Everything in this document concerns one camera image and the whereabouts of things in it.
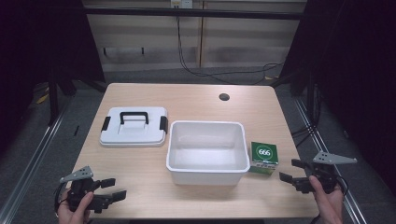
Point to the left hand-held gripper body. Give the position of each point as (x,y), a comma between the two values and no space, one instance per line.
(81,187)

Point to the metal floor rail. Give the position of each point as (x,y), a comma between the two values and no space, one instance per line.
(28,165)
(330,155)

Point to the small black floor object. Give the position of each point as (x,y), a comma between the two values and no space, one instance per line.
(76,130)

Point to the white plastic storage box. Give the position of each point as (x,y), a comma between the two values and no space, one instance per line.
(207,149)

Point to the white wall socket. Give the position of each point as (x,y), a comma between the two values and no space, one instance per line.
(181,3)

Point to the black metal stand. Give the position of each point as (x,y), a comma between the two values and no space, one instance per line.
(53,99)

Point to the dark curtain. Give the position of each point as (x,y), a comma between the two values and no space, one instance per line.
(37,40)
(358,77)

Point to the black horizontal metal bar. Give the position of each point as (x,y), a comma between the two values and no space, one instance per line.
(193,13)

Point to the person's left hand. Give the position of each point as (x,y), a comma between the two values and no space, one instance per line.
(74,213)

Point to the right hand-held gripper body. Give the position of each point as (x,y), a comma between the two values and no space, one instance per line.
(325,172)

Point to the person's right hand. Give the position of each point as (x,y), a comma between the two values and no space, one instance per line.
(327,203)

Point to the green carton box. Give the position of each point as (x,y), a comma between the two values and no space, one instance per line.
(264,157)

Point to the dark round table grommet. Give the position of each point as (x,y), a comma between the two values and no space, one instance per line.
(224,96)

